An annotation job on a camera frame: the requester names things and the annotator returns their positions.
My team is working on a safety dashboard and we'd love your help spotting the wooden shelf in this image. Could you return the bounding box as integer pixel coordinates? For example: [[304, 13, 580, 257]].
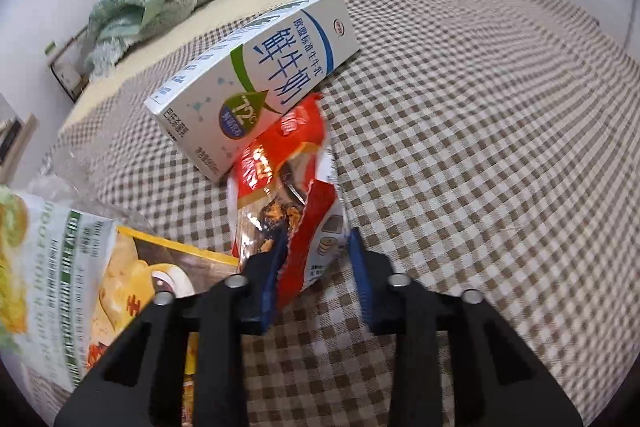
[[0, 94, 38, 182]]

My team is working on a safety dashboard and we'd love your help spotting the beige bed sheet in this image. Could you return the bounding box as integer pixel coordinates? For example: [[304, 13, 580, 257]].
[[57, 0, 466, 142]]

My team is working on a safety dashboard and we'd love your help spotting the wooden nightstand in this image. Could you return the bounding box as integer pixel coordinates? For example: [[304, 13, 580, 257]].
[[47, 29, 98, 102]]

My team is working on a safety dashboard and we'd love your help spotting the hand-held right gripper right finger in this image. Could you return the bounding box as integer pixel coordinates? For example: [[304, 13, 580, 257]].
[[348, 227, 583, 427]]

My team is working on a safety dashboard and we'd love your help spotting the green and white food bag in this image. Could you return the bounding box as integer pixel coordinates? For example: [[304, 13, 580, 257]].
[[0, 187, 121, 393]]

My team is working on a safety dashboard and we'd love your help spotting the red snack packet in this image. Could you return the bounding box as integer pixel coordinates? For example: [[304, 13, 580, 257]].
[[227, 93, 351, 310]]

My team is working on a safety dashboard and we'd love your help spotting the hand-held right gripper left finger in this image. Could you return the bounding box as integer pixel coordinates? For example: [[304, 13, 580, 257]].
[[54, 227, 291, 427]]

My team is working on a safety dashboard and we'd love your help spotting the white milk carton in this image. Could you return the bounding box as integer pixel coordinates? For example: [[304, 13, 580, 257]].
[[144, 0, 360, 182]]

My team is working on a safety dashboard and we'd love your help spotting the yellow snack packet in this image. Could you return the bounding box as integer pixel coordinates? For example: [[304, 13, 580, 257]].
[[82, 227, 241, 427]]

